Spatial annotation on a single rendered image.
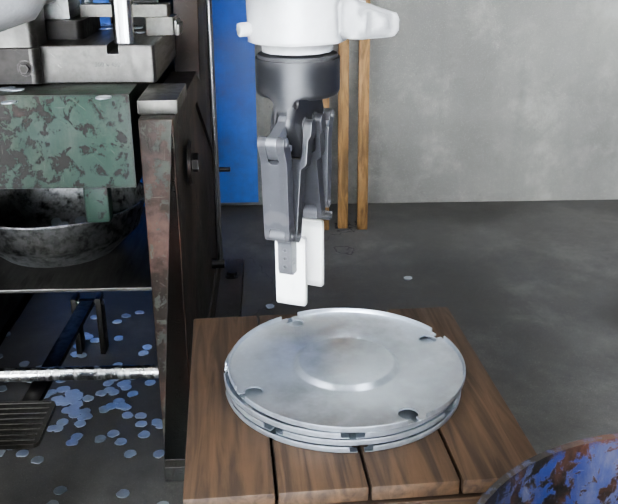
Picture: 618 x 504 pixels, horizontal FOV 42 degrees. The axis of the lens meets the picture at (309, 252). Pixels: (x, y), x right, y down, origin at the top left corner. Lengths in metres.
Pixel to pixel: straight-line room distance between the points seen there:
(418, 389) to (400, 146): 1.83
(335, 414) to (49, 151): 0.64
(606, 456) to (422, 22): 2.06
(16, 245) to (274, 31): 0.86
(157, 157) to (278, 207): 0.52
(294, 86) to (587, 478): 0.41
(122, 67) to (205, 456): 0.68
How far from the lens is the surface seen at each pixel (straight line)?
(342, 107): 2.45
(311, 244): 0.79
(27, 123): 1.29
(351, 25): 0.70
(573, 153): 2.88
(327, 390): 0.94
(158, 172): 1.20
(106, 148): 1.27
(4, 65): 1.34
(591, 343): 1.94
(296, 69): 0.69
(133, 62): 1.33
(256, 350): 1.02
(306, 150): 0.71
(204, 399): 0.98
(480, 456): 0.90
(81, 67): 1.34
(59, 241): 1.43
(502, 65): 2.73
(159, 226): 1.23
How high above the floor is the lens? 0.87
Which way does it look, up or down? 22 degrees down
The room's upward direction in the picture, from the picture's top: straight up
